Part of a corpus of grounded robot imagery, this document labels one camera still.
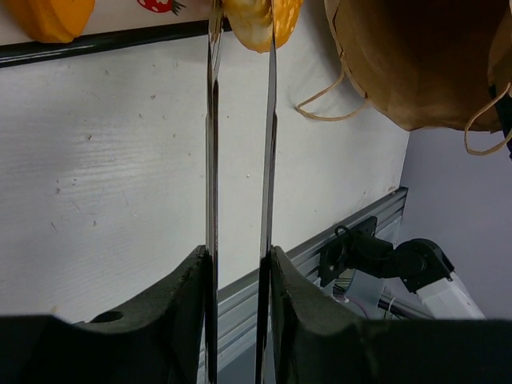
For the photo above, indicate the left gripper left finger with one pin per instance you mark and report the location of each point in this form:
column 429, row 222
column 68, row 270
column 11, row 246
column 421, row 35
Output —
column 154, row 337

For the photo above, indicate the metal tongs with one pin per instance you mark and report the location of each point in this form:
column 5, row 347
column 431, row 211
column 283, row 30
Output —
column 241, row 133

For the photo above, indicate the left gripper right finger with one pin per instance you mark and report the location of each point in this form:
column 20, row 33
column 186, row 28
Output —
column 317, row 340

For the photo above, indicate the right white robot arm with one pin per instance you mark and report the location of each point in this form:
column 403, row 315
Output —
column 426, row 271

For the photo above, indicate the orange fake bread loaf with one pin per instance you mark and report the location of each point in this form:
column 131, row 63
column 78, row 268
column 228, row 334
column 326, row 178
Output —
column 51, row 21

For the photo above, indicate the aluminium frame rail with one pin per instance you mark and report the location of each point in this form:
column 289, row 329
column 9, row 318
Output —
column 238, row 300

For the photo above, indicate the round twisted fake bread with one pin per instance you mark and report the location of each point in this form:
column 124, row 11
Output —
column 255, row 23

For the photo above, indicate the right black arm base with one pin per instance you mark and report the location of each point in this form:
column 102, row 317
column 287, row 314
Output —
column 356, row 248

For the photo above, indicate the brown paper bag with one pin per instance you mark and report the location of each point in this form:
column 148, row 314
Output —
column 429, row 63

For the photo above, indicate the strawberry pattern tray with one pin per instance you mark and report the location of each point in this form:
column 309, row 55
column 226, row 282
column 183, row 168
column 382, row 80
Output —
column 113, row 25

